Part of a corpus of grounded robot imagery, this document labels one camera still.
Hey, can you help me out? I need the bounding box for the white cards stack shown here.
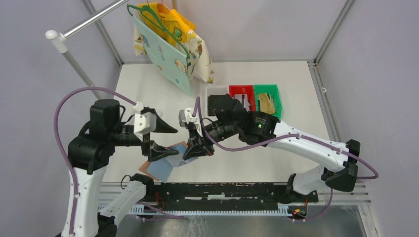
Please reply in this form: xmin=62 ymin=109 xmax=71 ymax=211
xmin=234 ymin=94 xmax=251 ymax=111

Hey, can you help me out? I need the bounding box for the yellow patterned children shirt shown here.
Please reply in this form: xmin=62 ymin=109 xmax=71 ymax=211
xmin=134 ymin=2 xmax=215 ymax=84

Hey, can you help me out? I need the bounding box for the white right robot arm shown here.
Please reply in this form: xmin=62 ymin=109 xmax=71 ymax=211
xmin=178 ymin=94 xmax=360 ymax=201

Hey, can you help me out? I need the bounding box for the gold cards stack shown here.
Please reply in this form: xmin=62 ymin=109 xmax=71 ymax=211
xmin=257 ymin=93 xmax=276 ymax=115

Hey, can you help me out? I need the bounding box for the white plastic bin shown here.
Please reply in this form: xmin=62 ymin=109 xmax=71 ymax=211
xmin=203 ymin=85 xmax=229 ymax=117

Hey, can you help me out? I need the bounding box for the green plastic bin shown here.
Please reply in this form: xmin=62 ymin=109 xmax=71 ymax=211
xmin=253 ymin=84 xmax=282 ymax=119

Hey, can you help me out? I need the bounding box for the red plastic bin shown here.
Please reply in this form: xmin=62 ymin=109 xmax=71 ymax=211
xmin=229 ymin=85 xmax=256 ymax=111

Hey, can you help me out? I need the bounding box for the green clothes hanger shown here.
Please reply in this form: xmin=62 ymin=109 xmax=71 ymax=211
xmin=128 ymin=2 xmax=197 ymax=62

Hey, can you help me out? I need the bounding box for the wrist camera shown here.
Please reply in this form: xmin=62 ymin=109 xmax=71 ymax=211
xmin=133 ymin=102 xmax=157 ymax=142
xmin=178 ymin=108 xmax=203 ymax=137

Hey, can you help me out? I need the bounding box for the white printed credit card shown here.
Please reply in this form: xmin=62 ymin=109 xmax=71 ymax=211
xmin=165 ymin=154 xmax=196 ymax=167

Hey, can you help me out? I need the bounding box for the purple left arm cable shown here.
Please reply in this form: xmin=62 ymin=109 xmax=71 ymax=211
xmin=54 ymin=86 xmax=184 ymax=237

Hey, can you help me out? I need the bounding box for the white slotted cable duct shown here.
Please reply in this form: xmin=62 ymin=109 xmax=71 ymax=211
xmin=99 ymin=204 xmax=291 ymax=217

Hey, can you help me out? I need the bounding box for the light green cartoon garment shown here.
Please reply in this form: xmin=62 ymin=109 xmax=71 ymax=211
xmin=133 ymin=16 xmax=192 ymax=95

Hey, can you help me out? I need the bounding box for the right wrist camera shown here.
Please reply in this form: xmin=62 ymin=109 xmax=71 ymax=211
xmin=178 ymin=108 xmax=203 ymax=137

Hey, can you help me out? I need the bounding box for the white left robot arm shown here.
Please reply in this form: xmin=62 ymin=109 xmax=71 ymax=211
xmin=61 ymin=99 xmax=177 ymax=237

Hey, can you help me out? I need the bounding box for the silver clothes rack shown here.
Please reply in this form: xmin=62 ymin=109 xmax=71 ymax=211
xmin=45 ymin=0 xmax=131 ymax=99

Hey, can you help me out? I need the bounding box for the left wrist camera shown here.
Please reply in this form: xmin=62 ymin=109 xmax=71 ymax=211
xmin=133 ymin=102 xmax=157 ymax=142

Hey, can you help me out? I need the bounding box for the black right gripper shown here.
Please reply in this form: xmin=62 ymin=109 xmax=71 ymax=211
xmin=182 ymin=120 xmax=240 ymax=158

